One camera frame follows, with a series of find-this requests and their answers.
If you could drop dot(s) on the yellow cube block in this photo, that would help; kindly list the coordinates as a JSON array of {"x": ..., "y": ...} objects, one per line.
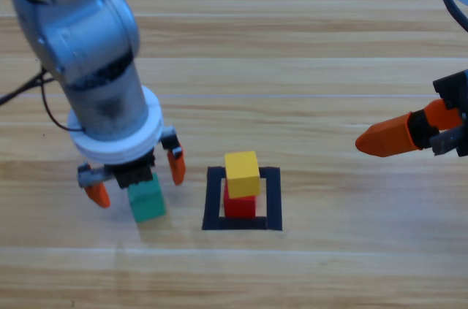
[{"x": 241, "y": 174}]

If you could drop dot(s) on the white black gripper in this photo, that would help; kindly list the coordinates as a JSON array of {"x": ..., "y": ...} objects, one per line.
[
  {"x": 457, "y": 90},
  {"x": 117, "y": 152}
]

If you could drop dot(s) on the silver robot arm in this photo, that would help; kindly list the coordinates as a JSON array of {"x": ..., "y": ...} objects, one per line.
[{"x": 80, "y": 31}]

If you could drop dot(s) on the red cube block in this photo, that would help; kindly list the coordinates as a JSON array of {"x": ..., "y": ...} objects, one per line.
[{"x": 239, "y": 208}]

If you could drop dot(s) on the black tape square outline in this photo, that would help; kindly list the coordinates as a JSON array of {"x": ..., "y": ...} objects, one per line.
[{"x": 212, "y": 199}]

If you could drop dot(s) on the green cube block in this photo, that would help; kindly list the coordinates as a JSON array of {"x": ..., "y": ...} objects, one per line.
[{"x": 148, "y": 205}]

